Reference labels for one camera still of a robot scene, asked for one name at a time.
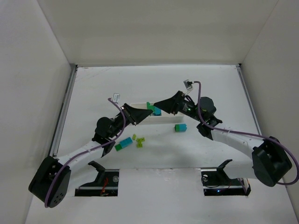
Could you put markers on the lime lego cluster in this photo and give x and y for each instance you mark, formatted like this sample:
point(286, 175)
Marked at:
point(140, 142)

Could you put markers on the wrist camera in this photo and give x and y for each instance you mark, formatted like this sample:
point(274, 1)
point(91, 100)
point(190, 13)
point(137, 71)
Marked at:
point(188, 84)
point(116, 98)

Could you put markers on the blue long lego brick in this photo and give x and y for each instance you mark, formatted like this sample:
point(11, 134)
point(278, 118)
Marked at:
point(126, 142)

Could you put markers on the blue square lego brick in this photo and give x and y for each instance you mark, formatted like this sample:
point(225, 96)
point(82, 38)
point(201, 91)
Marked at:
point(183, 127)

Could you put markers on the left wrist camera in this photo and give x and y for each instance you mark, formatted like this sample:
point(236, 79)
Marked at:
point(116, 98)

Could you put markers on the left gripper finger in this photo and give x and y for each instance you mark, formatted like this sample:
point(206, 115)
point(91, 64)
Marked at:
point(141, 118)
point(131, 110)

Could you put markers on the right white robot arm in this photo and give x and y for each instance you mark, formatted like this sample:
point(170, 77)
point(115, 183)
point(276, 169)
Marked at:
point(268, 160)

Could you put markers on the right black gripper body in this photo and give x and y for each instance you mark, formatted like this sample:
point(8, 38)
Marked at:
point(175, 102)

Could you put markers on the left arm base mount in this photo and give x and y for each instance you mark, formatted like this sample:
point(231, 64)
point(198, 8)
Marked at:
point(105, 184)

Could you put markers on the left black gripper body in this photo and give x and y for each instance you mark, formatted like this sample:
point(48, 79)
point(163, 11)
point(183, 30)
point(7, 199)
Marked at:
point(129, 114)

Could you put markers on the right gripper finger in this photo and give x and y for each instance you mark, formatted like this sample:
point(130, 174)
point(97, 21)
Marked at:
point(168, 102)
point(169, 109)

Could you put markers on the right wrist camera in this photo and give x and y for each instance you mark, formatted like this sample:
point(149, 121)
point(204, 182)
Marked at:
point(188, 84)

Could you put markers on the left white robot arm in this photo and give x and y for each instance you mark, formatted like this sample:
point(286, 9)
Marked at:
point(51, 180)

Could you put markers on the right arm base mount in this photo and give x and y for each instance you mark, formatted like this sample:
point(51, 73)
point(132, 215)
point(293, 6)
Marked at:
point(216, 182)

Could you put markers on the white compartment tray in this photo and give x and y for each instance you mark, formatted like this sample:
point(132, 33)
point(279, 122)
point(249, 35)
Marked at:
point(164, 118)

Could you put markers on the green long lego brick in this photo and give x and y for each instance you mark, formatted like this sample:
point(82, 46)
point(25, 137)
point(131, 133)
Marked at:
point(150, 107)

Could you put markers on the green square lego brick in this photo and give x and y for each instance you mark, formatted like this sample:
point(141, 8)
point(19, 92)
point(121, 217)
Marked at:
point(177, 128)

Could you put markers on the teal oval lego piece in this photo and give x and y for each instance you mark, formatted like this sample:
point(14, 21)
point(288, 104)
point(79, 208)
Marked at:
point(156, 111)

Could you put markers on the green lego under blue brick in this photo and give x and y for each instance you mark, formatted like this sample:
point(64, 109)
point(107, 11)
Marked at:
point(118, 147)

